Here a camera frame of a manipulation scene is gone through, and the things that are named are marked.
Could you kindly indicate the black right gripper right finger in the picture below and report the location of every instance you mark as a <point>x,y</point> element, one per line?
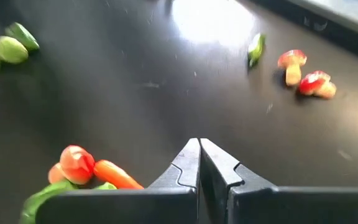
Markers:
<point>291,207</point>

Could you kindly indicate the white and green toy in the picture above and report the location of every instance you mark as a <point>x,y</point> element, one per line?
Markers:
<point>42,199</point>

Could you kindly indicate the red chili pepper toy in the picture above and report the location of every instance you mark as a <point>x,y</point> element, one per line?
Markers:
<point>117,175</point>

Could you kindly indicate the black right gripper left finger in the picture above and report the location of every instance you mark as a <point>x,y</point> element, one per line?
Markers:
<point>120,207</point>

